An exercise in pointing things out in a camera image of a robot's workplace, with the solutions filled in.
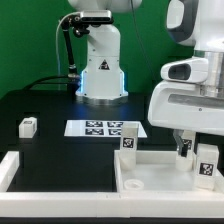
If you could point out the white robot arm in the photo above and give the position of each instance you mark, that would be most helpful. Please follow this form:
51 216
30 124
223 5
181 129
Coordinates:
196 23

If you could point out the white U-shaped fence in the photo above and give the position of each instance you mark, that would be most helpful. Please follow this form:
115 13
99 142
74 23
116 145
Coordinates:
101 204

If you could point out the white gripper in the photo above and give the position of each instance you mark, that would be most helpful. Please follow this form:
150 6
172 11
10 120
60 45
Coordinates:
180 106

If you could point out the white sheet with tags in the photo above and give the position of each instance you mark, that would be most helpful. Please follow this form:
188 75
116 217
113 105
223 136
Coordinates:
93 128

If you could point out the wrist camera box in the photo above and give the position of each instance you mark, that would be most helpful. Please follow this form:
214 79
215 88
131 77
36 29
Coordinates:
193 70

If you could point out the white square tabletop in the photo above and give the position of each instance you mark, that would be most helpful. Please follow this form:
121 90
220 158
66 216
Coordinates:
156 172

